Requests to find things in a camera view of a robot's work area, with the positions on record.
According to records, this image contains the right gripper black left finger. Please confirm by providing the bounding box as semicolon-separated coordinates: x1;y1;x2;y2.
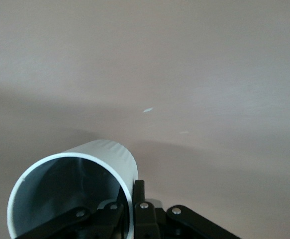
17;201;125;239

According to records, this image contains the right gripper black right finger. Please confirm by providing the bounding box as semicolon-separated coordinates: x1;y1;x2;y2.
132;179;243;239

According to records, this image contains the white mug with grey inside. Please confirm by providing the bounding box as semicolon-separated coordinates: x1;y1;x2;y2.
7;139;138;239

